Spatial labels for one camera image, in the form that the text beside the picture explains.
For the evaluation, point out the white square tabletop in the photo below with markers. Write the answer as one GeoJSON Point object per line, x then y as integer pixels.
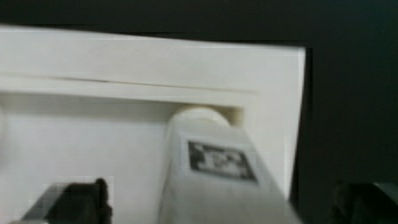
{"type": "Point", "coordinates": [93, 87]}

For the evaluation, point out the white table leg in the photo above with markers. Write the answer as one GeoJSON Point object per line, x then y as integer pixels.
{"type": "Point", "coordinates": [220, 190]}

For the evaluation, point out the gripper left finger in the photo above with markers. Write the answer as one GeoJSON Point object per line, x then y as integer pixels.
{"type": "Point", "coordinates": [72, 204]}

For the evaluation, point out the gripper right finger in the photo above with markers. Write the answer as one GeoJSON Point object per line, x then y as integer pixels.
{"type": "Point", "coordinates": [365, 203]}

